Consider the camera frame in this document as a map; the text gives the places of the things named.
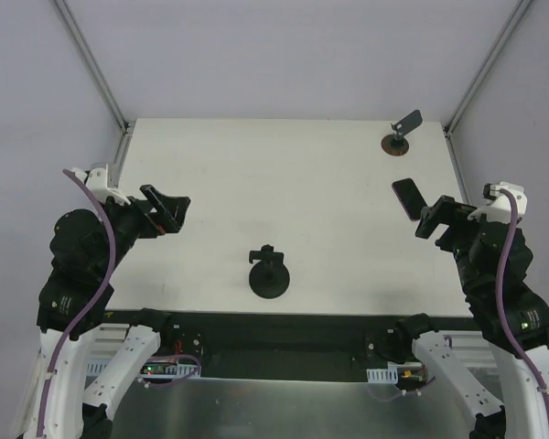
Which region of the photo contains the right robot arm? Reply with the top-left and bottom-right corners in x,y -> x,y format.
384,183 -> 549,438

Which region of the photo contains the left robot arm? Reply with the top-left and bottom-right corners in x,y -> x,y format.
21,184 -> 190,438

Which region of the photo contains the black round-base phone stand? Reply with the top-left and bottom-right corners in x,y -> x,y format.
248,244 -> 290,299

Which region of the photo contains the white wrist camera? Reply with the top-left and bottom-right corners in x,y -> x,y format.
71,164 -> 130,206
468,181 -> 528,224

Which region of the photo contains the purple-edged black smartphone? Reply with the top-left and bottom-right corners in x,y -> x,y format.
392,177 -> 427,221

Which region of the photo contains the aluminium frame post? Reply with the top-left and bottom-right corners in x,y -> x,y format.
49,0 -> 136,134
444,0 -> 535,138

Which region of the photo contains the right aluminium frame post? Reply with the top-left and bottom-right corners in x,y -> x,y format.
444,0 -> 535,138

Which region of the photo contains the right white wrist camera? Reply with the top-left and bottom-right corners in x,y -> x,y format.
468,181 -> 528,224

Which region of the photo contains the left aluminium frame post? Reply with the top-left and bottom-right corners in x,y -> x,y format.
49,0 -> 136,134

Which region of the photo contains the brown-base phone stand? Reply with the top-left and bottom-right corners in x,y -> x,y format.
381,109 -> 423,156

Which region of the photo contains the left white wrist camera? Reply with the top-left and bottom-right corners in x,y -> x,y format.
71,164 -> 130,206

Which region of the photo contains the right white cable duct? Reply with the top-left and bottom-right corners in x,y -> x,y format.
366,367 -> 399,385

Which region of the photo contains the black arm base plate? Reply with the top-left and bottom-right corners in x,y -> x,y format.
159,312 -> 412,382

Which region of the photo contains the left white cable duct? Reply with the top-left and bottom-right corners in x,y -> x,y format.
84,359 -> 202,380

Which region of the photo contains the white cable duct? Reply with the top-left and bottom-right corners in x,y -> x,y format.
366,367 -> 399,385
84,359 -> 202,380

